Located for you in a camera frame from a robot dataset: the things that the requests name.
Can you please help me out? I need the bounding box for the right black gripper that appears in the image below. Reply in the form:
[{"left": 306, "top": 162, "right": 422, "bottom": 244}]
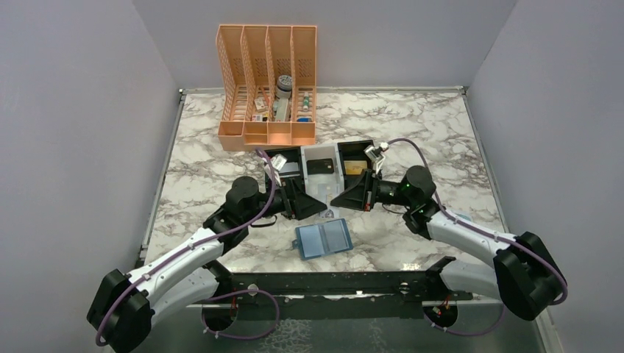
[{"left": 331, "top": 168, "right": 415, "bottom": 210}]

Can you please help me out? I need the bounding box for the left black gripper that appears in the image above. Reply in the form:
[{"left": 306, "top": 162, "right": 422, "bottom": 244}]
[{"left": 243, "top": 176, "right": 327, "bottom": 224}]

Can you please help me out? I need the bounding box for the grey black stripe card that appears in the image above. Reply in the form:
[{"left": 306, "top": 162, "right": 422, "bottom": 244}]
[{"left": 279, "top": 162, "right": 300, "bottom": 178}]

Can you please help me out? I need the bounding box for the blue leather card holder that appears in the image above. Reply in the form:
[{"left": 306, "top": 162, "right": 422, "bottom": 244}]
[{"left": 292, "top": 218, "right": 353, "bottom": 260}]

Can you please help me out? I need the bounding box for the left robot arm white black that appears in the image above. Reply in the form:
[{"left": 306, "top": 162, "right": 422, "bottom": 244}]
[{"left": 87, "top": 149, "right": 327, "bottom": 352}]

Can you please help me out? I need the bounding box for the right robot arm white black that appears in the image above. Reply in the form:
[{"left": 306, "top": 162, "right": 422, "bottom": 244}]
[{"left": 331, "top": 140, "right": 569, "bottom": 321}]

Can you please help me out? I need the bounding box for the gold credit card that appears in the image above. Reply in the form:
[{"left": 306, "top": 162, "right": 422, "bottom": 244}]
[{"left": 344, "top": 160, "right": 368, "bottom": 176}]

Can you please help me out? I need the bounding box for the black credit card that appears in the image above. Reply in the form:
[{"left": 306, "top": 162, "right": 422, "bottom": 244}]
[{"left": 306, "top": 158, "right": 335, "bottom": 175}]

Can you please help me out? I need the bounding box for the left black tray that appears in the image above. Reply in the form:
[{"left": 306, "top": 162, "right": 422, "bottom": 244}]
[{"left": 266, "top": 146, "right": 305, "bottom": 193}]

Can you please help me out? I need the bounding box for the black tray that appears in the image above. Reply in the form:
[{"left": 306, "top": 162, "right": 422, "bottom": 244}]
[
  {"left": 337, "top": 140, "right": 382, "bottom": 190},
  {"left": 266, "top": 146, "right": 305, "bottom": 193}
]

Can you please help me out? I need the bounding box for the white middle tray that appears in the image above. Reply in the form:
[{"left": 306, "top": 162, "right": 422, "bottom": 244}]
[{"left": 301, "top": 143, "right": 344, "bottom": 204}]

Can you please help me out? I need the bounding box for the right black tray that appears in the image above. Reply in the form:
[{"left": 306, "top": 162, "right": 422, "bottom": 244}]
[{"left": 337, "top": 140, "right": 382, "bottom": 190}]

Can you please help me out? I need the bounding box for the small orange white box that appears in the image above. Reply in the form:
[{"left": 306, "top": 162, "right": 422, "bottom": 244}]
[{"left": 254, "top": 97, "right": 268, "bottom": 113}]

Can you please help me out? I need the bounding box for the small green white bottle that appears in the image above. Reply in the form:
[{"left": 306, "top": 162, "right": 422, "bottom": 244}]
[{"left": 302, "top": 92, "right": 310, "bottom": 112}]

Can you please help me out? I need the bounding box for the grey round-headed bottle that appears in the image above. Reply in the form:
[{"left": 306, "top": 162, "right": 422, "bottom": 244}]
[{"left": 274, "top": 75, "right": 293, "bottom": 122}]

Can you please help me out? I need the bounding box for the orange plastic file organizer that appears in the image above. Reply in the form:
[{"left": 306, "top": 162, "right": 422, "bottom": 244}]
[{"left": 216, "top": 24, "right": 318, "bottom": 151}]

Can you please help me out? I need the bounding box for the black mounting base rail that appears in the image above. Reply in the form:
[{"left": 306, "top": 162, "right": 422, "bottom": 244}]
[{"left": 224, "top": 271, "right": 473, "bottom": 302}]

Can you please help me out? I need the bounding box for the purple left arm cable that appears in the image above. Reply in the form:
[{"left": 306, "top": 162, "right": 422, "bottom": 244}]
[{"left": 95, "top": 148, "right": 281, "bottom": 348}]

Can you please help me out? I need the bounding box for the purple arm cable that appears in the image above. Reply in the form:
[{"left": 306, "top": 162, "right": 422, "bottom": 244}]
[
  {"left": 380, "top": 138, "right": 570, "bottom": 337},
  {"left": 95, "top": 148, "right": 281, "bottom": 348}
]

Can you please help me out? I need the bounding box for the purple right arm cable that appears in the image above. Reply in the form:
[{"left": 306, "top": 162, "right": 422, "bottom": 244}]
[{"left": 380, "top": 138, "right": 570, "bottom": 337}]

